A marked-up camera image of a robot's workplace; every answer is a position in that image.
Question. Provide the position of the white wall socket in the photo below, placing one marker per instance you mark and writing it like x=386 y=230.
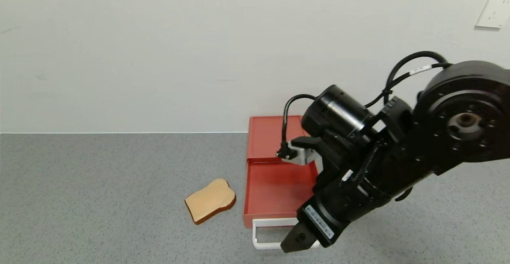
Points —
x=494 y=10

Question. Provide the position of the toast slice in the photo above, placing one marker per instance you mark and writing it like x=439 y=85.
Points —
x=209 y=201

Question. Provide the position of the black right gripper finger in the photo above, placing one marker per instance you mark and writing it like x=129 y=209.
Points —
x=299 y=239

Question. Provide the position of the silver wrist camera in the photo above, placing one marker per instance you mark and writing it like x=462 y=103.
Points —
x=306 y=154

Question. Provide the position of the black and silver right robot arm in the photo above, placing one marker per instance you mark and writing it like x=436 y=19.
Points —
x=458 y=96

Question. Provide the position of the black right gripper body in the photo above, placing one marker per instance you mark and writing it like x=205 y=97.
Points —
x=319 y=221

